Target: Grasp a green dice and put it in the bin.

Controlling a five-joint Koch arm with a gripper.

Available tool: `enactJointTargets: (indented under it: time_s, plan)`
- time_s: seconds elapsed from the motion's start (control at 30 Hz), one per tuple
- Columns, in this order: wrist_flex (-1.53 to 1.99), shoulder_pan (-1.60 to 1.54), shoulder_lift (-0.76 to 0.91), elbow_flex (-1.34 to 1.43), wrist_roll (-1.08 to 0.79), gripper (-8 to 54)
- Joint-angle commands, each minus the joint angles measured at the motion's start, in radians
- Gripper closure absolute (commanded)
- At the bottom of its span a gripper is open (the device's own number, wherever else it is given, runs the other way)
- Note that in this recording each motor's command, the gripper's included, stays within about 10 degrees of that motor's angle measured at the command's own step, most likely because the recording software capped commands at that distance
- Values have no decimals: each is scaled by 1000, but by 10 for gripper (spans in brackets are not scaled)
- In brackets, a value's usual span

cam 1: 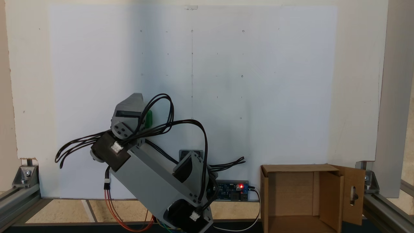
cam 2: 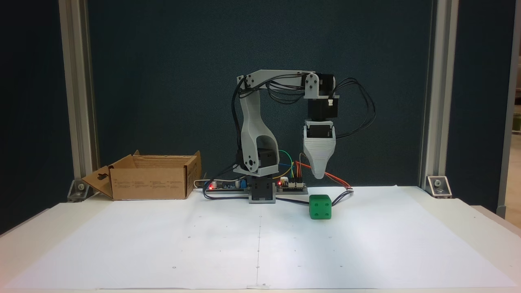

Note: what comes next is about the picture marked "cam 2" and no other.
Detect dark cable on table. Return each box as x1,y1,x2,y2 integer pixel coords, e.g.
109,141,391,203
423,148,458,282
202,188,354,207

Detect circuit board with white connector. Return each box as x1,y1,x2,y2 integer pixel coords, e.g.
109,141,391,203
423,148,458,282
276,177,309,195

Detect aluminium frame post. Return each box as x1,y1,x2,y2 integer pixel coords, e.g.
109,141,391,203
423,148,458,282
419,0,460,190
58,0,101,192

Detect red and orange wires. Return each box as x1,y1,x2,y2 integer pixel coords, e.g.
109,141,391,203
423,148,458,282
295,160,353,190

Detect yellow wire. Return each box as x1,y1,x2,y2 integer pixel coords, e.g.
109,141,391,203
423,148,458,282
272,162,295,180

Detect metal corner bracket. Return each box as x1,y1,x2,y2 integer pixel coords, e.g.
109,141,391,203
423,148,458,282
426,175,453,199
67,179,99,203

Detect green die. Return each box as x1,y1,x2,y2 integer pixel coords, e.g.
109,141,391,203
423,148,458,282
309,194,332,220

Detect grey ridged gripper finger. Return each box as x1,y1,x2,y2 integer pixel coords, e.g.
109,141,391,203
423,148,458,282
303,125,337,180

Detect circuit board with blue part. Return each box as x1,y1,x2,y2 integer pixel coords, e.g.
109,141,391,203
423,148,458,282
202,178,250,194

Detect open cardboard box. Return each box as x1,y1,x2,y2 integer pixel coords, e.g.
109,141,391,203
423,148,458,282
82,150,202,201

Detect green wire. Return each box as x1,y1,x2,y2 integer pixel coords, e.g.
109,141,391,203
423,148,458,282
278,150,295,180

